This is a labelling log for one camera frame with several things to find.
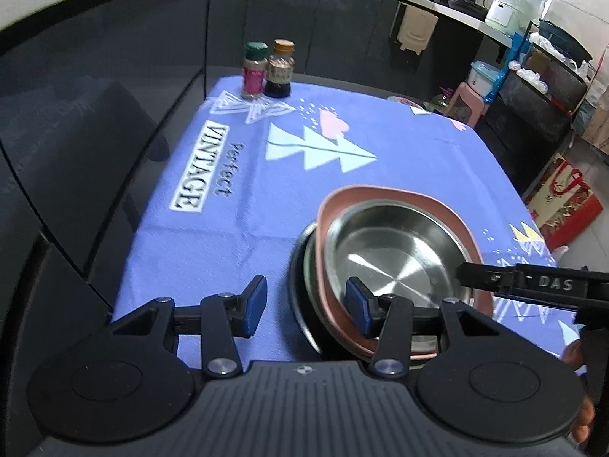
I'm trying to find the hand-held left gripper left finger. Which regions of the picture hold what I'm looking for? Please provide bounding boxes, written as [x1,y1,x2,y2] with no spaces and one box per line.
[108,275,268,382]

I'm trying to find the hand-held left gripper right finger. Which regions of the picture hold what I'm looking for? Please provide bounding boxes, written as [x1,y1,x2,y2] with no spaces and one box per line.
[345,277,505,382]

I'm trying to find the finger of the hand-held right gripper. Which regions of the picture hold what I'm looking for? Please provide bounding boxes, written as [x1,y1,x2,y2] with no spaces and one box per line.
[454,261,521,298]

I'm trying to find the black plate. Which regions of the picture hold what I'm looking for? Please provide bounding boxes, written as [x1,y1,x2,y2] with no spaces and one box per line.
[287,221,334,363]

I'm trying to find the stainless steel bowl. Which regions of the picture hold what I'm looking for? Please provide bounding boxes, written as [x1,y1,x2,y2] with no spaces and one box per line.
[328,201,479,312]

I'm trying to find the pink plastic plate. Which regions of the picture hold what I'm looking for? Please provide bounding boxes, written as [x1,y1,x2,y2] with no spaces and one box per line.
[316,185,496,361]

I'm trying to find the person's right hand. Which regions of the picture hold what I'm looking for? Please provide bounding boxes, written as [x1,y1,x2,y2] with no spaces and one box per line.
[560,340,596,444]

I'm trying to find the red gift bag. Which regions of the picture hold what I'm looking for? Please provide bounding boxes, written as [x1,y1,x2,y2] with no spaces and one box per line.
[523,155,604,251]

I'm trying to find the purple printed tablecloth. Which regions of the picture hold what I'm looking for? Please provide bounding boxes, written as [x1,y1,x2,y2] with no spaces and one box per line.
[110,75,579,377]

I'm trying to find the pink plastic stool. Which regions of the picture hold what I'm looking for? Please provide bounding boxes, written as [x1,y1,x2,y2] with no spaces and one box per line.
[447,82,491,129]

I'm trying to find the yellow cooking oil bottle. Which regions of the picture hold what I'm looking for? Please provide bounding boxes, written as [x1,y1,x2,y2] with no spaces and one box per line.
[430,86,458,116]

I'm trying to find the black storage rack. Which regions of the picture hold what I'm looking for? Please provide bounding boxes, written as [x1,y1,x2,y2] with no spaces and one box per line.
[476,19,595,196]

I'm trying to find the blue-lidded white container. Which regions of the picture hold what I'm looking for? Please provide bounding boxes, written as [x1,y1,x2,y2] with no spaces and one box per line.
[466,61,500,101]

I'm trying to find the green-capped spice jar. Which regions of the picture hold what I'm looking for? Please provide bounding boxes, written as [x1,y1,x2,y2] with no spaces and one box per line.
[240,42,268,101]

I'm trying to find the brown-capped soy sauce bottle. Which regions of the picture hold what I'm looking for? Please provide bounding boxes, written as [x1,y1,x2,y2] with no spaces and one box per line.
[263,39,296,98]

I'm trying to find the black induction cooktop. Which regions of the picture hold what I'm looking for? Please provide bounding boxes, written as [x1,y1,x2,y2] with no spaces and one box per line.
[447,0,488,16]

